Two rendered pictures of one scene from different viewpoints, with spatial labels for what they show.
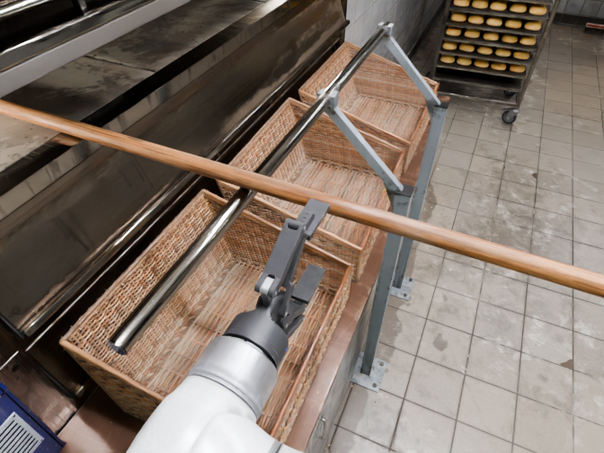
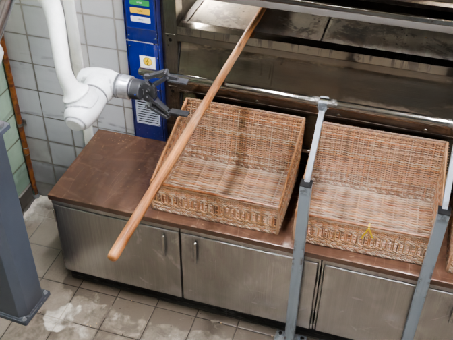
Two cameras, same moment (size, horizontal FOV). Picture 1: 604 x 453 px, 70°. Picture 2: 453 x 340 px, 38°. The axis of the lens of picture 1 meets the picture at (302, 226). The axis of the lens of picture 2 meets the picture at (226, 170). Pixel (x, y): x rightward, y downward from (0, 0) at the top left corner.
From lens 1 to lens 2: 2.22 m
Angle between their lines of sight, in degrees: 59
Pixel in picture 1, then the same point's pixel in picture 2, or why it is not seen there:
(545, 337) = not seen: outside the picture
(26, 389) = (170, 104)
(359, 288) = (287, 241)
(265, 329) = (135, 83)
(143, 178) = (269, 77)
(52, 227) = (216, 58)
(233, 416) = (107, 79)
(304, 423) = (183, 220)
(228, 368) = (121, 76)
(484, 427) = not seen: outside the picture
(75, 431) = not seen: hidden behind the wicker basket
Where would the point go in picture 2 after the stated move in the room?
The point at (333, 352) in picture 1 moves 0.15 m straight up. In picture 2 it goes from (230, 229) to (231, 202)
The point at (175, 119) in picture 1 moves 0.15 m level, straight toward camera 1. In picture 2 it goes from (313, 69) to (281, 77)
